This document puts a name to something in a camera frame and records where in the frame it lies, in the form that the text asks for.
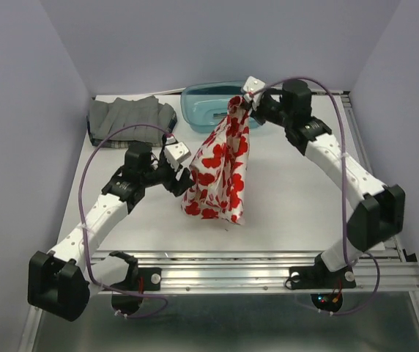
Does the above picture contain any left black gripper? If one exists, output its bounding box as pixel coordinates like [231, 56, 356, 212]
[141, 144, 194, 197]

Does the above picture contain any red floral white skirt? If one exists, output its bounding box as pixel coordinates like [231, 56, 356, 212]
[181, 96, 250, 225]

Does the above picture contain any grey skirt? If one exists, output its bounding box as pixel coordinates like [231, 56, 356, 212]
[86, 96, 176, 142]

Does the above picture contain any navy plaid skirt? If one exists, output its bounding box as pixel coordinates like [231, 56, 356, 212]
[86, 112, 178, 149]

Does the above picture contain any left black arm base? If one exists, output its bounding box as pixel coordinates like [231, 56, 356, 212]
[111, 267, 162, 318]

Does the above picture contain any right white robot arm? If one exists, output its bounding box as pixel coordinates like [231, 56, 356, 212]
[242, 76, 405, 286]

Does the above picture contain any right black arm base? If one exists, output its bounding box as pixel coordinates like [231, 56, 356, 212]
[283, 263, 357, 314]

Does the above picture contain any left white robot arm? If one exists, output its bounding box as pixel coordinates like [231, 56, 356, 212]
[27, 137, 194, 321]

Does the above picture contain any teal laundry basket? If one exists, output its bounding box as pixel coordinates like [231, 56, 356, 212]
[180, 81, 244, 134]

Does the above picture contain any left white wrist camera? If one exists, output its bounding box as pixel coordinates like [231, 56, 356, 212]
[164, 142, 191, 172]

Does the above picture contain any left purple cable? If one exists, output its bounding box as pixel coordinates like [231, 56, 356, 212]
[76, 123, 179, 319]

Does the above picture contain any aluminium frame rail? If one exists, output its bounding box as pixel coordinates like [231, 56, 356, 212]
[33, 250, 419, 294]

